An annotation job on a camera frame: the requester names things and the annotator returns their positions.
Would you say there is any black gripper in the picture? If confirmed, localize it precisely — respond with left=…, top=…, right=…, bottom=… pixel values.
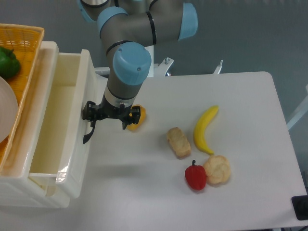
left=82, top=101, right=141, bottom=130

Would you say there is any black top drawer handle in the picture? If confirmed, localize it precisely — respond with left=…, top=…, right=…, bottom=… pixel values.
left=83, top=121, right=96, bottom=144

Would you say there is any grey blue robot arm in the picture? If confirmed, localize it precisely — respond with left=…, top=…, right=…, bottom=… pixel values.
left=77, top=0, right=198, bottom=127

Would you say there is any white plastic drawer cabinet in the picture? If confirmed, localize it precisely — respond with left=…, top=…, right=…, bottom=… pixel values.
left=0, top=41, right=59, bottom=208

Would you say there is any yellow bell pepper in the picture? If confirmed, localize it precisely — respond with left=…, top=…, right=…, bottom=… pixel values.
left=127, top=104, right=146, bottom=131

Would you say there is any oblong bread roll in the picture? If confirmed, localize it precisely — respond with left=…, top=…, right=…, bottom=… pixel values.
left=167, top=127, right=192, bottom=159

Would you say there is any yellow banana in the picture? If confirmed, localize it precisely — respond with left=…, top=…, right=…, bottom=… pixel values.
left=193, top=105, right=219, bottom=155

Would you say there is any red bell pepper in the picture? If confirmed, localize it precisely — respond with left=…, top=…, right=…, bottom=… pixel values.
left=184, top=160, right=206, bottom=191

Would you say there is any white round plate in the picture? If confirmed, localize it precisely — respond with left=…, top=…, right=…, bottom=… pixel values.
left=0, top=77, right=18, bottom=142

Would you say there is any green bell pepper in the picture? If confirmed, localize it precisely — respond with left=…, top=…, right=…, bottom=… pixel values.
left=0, top=47, right=21, bottom=79

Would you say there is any orange woven basket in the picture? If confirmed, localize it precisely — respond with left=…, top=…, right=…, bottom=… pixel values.
left=0, top=24, right=45, bottom=168

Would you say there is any round knotted bread bun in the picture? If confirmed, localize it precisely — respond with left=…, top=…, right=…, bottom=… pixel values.
left=203, top=155, right=231, bottom=185

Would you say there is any black device at table edge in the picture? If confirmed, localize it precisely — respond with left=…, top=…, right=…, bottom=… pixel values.
left=291, top=195, right=308, bottom=220

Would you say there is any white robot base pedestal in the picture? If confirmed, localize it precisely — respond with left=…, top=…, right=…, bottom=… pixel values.
left=92, top=45, right=174, bottom=79

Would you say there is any white frame leg right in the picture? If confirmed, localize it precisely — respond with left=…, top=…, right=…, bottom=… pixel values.
left=286, top=95, right=308, bottom=131

